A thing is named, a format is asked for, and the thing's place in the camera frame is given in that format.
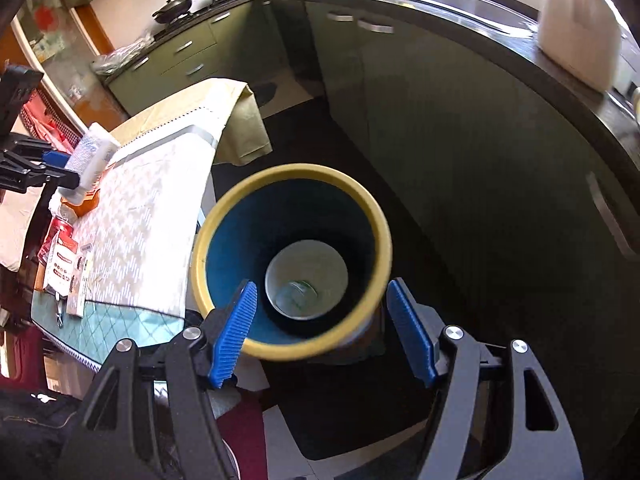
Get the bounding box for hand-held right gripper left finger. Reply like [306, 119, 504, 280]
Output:
[60, 280, 258, 480]

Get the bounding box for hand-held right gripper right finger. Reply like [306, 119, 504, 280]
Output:
[386, 277, 584, 480]

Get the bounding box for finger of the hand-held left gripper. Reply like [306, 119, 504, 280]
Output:
[0, 66, 69, 167]
[0, 157, 82, 196]

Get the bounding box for orange box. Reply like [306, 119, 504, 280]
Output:
[60, 187, 102, 219]

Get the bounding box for white blue tissue packet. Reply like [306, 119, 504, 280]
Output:
[64, 122, 122, 206]

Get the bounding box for red white snack packet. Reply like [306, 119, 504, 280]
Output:
[49, 215, 77, 242]

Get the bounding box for white red label packet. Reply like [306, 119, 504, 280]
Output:
[37, 236, 83, 294]

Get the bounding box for yellow rimmed blue trash bin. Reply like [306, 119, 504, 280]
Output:
[191, 162, 393, 363]

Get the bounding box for paper chopstick sleeve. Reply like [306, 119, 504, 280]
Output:
[66, 241, 96, 319]

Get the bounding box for red checked apron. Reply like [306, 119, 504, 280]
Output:
[20, 95, 84, 154]

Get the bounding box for patterned tablecloth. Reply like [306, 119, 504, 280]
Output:
[30, 77, 273, 361]

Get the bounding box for dark red cloth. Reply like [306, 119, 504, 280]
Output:
[216, 394, 267, 480]

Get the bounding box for white framed sliding door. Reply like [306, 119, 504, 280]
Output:
[10, 0, 126, 131]

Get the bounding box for clear plastic bag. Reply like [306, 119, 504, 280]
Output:
[90, 35, 156, 75]

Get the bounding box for black wok with lid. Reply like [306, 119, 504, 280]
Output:
[151, 0, 194, 25]

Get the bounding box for black bag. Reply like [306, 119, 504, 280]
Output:
[0, 385, 101, 480]

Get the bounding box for dark shoe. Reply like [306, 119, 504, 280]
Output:
[254, 81, 279, 107]

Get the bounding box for green kitchen base cabinets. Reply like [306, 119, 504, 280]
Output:
[107, 0, 640, 281]

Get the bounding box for steel double sink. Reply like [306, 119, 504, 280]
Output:
[316, 0, 539, 37]

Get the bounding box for white plastic jug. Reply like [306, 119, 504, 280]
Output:
[537, 0, 624, 92]

